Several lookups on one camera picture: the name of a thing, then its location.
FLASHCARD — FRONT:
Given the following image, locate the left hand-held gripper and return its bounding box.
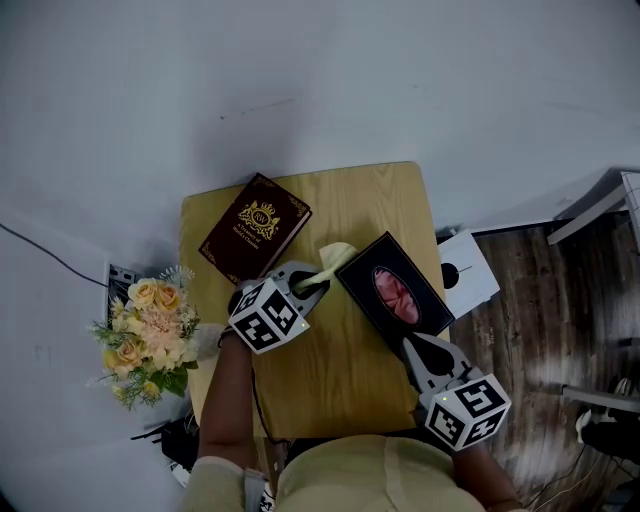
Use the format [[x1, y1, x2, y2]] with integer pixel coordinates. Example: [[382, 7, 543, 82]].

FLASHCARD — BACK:
[[228, 259, 335, 355]]

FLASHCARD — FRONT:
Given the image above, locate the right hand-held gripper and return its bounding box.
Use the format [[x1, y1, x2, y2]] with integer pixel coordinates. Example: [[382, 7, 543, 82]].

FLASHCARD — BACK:
[[399, 332, 512, 451]]

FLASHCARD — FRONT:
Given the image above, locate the yellow cloth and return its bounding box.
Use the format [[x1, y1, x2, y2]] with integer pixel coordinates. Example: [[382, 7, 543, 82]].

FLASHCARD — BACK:
[[293, 241, 359, 296]]

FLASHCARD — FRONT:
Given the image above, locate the black tissue box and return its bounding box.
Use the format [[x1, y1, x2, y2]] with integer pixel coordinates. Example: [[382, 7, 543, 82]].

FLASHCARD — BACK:
[[334, 230, 456, 359]]

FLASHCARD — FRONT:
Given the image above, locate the person's right forearm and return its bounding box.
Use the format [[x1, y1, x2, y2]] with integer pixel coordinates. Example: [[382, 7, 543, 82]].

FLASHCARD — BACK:
[[449, 442, 521, 506]]

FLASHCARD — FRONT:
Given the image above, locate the person's left forearm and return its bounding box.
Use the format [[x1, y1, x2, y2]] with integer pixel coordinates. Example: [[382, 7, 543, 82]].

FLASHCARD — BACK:
[[197, 327, 259, 466]]

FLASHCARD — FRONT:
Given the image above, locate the white box with black circle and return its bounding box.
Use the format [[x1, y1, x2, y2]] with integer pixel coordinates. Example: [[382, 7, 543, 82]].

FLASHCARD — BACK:
[[437, 228, 501, 321]]

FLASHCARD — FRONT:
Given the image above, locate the pink tissue paper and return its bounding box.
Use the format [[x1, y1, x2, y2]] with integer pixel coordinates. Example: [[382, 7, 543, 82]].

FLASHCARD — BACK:
[[372, 266, 421, 329]]

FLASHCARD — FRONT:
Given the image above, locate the dark red hardcover book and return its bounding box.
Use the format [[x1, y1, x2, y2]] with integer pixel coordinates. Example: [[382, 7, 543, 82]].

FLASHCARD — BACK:
[[198, 172, 314, 287]]

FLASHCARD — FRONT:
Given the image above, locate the white textured vase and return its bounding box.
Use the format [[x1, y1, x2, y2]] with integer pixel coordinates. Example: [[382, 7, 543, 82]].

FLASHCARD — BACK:
[[192, 322, 229, 360]]

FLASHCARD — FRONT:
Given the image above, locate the person's yellow shirt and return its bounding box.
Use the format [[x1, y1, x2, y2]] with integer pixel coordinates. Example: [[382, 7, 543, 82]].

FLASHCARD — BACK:
[[179, 433, 531, 512]]

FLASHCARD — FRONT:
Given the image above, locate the yellow artificial flower bouquet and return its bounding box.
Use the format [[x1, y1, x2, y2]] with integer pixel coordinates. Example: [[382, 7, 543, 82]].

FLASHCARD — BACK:
[[85, 264, 201, 412]]

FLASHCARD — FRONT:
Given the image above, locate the black router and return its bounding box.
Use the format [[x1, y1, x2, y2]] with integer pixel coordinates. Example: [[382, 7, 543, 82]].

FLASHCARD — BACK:
[[130, 417, 201, 471]]

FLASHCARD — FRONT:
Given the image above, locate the white metal table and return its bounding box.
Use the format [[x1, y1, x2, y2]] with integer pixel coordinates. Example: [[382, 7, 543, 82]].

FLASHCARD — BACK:
[[546, 167, 640, 414]]

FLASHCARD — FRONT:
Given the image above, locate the white electronic device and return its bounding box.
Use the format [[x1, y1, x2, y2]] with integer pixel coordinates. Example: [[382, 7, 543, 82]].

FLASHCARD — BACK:
[[169, 462, 194, 489]]

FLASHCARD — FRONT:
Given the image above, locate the white checked tablecloth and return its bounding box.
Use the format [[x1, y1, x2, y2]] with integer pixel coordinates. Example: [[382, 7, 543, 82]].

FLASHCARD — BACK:
[[619, 169, 640, 236]]

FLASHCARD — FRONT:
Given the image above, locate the white wall network panel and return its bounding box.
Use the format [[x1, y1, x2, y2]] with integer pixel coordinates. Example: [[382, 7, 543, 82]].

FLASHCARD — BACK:
[[103, 262, 137, 326]]

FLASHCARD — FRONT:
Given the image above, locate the grey backpack strap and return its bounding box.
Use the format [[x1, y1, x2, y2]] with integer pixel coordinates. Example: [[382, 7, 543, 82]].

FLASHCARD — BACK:
[[243, 467, 266, 512]]

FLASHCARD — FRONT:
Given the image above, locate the black wall cable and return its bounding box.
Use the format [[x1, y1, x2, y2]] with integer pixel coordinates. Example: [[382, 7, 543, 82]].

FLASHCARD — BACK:
[[0, 222, 109, 289]]

